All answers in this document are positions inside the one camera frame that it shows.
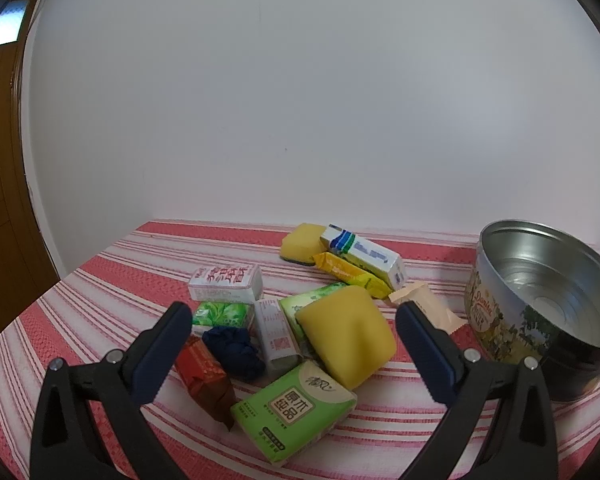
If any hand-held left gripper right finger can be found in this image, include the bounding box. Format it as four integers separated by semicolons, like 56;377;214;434
396;301;561;480

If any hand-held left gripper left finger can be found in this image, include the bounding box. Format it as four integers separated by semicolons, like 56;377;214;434
30;301;193;480

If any red brown snack packet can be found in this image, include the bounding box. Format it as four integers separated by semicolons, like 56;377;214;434
174;336;237;431

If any beige pink snack packet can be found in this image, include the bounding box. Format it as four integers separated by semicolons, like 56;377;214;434
387;281;465;335

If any navy blue cloth ball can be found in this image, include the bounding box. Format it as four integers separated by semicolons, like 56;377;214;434
201;325;267;381

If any small leafy green tissue pack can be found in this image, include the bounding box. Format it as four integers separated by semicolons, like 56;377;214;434
192;301;255;328

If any large plain yellow sponge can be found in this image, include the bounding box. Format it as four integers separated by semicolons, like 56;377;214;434
295;287;397;391

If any round metal cookie tin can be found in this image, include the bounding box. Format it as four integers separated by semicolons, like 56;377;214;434
464;219;600;402

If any white box with red print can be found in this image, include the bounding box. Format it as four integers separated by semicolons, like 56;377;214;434
188;263;264;303

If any yellow snack packet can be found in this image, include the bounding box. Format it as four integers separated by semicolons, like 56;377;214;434
312;251;392;300

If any white blue tissue pack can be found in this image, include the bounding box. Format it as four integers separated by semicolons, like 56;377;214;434
320;224;406;291

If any narrow white medicine box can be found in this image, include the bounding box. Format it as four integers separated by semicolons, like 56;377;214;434
253;298;303;375

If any green tissue pack red logo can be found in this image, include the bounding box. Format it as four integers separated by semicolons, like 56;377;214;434
279;282;351;348

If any light green labelled tissue pack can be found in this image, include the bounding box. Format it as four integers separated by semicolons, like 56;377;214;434
230;360;358;466

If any yellow sponge with dark scrubber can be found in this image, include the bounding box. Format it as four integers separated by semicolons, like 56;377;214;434
280;222;328;267

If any red white striped tablecloth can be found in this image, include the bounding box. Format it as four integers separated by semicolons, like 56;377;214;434
0;219;600;480

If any brown wooden door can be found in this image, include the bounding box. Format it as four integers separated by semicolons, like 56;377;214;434
0;0;63;351

